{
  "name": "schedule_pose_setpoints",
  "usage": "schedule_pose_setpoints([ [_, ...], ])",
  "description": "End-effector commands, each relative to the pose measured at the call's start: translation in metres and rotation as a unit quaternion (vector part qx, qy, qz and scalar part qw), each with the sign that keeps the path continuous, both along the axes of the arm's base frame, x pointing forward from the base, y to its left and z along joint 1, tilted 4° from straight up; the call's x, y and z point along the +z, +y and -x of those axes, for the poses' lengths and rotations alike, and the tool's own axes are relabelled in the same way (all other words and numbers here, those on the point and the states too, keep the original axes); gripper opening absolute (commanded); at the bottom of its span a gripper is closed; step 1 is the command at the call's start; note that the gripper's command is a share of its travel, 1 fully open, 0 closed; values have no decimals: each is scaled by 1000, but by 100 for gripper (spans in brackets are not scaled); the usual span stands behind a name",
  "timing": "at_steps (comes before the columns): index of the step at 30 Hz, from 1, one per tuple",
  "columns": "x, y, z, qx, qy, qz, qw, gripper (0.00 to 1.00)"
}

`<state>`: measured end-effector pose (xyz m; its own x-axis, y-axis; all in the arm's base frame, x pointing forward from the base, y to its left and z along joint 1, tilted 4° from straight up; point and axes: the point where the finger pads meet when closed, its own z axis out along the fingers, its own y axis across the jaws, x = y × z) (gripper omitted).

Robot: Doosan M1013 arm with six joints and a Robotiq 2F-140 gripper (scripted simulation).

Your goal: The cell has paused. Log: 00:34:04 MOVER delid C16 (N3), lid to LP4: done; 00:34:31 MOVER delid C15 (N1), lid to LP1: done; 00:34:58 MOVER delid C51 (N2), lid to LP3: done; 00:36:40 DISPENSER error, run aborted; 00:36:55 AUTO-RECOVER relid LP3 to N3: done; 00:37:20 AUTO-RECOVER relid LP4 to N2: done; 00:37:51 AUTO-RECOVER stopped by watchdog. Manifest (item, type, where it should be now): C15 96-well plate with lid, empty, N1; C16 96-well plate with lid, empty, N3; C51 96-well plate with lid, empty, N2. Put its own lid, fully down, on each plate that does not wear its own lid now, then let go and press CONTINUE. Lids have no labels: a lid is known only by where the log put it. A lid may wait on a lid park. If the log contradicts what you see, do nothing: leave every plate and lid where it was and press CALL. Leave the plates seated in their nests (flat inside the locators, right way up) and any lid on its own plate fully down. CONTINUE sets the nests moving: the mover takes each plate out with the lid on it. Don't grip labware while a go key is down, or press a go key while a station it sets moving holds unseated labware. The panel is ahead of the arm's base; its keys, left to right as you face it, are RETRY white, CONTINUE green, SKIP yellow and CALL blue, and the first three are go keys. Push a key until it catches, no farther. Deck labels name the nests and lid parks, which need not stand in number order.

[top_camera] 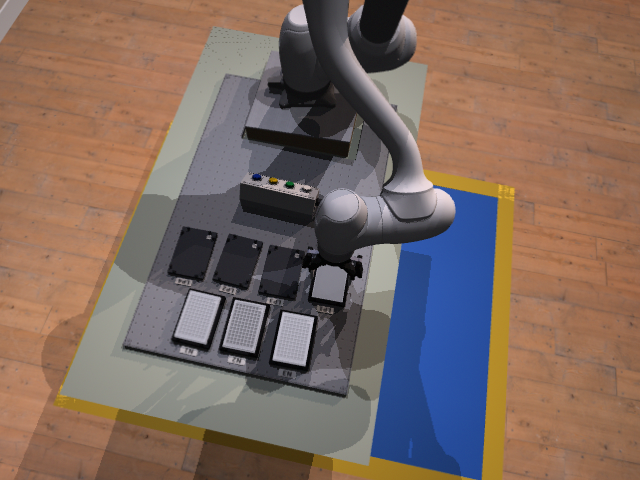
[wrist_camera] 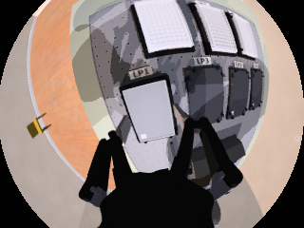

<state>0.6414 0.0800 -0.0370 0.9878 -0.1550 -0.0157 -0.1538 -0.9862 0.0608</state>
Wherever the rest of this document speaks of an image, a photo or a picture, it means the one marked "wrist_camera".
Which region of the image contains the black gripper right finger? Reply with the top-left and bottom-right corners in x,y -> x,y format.
157,104 -> 243,209

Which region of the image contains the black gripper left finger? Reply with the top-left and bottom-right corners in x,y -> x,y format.
79,115 -> 140,210

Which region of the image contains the grey button panel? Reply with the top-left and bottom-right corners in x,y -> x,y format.
170,137 -> 246,179

